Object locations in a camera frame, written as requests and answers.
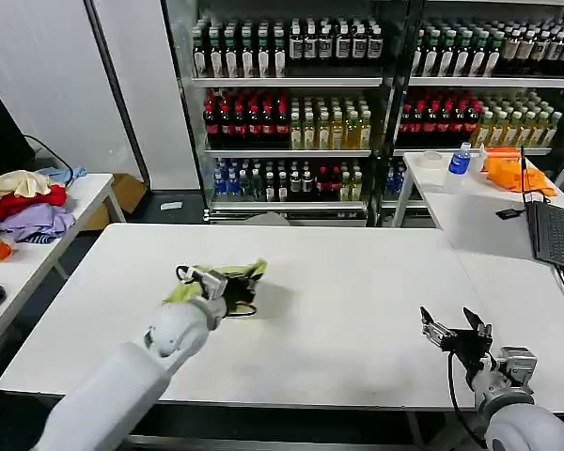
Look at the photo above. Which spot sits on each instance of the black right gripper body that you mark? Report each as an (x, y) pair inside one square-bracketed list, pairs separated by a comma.
[(470, 350)]

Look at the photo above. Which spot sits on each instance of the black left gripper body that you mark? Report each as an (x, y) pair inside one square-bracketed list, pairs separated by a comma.
[(239, 293)]

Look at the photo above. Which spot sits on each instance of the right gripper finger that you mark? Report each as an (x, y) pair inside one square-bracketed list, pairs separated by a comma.
[(436, 331), (481, 331)]

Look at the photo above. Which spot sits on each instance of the light green shirt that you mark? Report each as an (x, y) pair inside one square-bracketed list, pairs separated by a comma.
[(235, 271)]

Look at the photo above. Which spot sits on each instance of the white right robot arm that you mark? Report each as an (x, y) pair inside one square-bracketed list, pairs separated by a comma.
[(521, 413)]

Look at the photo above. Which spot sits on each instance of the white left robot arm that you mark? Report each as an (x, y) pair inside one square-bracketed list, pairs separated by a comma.
[(136, 371)]

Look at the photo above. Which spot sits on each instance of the grey chair back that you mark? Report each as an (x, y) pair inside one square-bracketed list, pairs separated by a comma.
[(265, 220)]

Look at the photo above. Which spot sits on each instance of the small white flat object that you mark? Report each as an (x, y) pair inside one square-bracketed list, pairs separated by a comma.
[(171, 206)]

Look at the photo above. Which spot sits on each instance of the white side desk with laptop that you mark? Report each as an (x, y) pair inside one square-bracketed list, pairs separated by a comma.
[(479, 216)]

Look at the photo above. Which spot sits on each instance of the small black device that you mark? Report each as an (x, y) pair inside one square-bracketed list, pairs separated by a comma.
[(508, 213)]

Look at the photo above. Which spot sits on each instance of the black laptop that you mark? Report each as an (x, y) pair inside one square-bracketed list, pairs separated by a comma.
[(557, 232)]

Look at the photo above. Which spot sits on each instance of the brown cardboard box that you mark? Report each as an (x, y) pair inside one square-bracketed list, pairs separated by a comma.
[(124, 195)]

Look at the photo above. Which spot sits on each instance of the orange cloth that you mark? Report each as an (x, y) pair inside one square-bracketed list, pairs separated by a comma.
[(514, 173)]

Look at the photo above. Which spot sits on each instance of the blue-label water bottle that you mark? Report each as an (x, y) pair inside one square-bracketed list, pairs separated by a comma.
[(458, 164)]

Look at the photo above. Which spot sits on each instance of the white tape roll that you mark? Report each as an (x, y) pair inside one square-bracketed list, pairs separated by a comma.
[(430, 160)]

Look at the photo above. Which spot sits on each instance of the bottle shelf with white-label bottles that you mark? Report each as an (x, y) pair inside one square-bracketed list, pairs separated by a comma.
[(282, 117)]

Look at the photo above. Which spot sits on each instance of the striped cloth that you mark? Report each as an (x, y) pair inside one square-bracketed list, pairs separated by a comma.
[(41, 239)]

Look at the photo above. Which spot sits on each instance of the blue cloth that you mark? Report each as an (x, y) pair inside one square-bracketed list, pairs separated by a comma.
[(69, 174)]

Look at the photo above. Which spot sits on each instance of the purple cloth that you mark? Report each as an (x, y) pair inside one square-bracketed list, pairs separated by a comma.
[(34, 221)]

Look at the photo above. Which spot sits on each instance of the bottle shelf with brown bottles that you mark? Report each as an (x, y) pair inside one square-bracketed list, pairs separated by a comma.
[(479, 113)]

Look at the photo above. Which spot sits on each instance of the white side desk with clothes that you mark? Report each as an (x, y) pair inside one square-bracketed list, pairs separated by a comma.
[(19, 277)]

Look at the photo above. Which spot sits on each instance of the red cloth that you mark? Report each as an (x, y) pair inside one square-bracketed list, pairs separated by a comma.
[(15, 206)]

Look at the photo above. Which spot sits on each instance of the cream cloth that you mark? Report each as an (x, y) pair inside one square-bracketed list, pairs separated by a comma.
[(18, 184)]

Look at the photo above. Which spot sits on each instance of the black monitor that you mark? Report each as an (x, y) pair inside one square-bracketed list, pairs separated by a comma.
[(0, 141)]

